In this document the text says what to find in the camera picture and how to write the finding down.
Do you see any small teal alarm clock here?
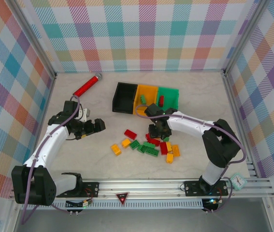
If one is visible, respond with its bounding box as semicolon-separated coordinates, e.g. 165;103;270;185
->
230;172;248;191

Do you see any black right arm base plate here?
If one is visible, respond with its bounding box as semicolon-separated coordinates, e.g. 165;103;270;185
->
184;180;229;197

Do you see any black plastic bin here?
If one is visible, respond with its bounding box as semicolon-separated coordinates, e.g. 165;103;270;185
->
112;82;139;114

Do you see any power connector with wires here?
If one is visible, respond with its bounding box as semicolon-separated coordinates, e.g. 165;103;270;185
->
202;197;223;211
65;198;94;209

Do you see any aluminium side rail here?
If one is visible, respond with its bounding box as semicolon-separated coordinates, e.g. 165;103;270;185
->
223;72;257;178

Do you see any yellow plastic bin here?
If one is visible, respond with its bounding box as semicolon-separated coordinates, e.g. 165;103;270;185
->
133;84;159;116

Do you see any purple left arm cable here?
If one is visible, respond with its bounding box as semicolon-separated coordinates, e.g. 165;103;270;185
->
20;95;81;225

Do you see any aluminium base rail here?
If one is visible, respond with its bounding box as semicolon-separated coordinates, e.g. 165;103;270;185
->
11;178;274;201

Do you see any aluminium frame post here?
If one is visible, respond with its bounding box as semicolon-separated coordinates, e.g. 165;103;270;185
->
10;0;57;80
222;0;273;75

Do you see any red glitter toy microphone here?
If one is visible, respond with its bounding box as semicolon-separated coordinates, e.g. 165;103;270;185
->
72;72;103;97

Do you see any green plastic bin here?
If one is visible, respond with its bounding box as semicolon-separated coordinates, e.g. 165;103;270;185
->
156;86;180;111

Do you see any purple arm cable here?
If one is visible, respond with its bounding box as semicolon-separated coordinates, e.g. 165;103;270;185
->
20;95;81;225
135;104;246;213

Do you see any slotted cable duct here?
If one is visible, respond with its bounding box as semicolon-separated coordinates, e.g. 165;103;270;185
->
52;199;205;209

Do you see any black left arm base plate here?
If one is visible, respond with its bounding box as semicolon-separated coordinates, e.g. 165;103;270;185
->
80;181;100;198

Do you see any red triangle sign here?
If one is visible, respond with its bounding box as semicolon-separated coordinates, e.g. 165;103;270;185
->
115;191;130;205

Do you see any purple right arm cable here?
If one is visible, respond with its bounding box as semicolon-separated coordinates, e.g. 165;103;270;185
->
135;104;246;213

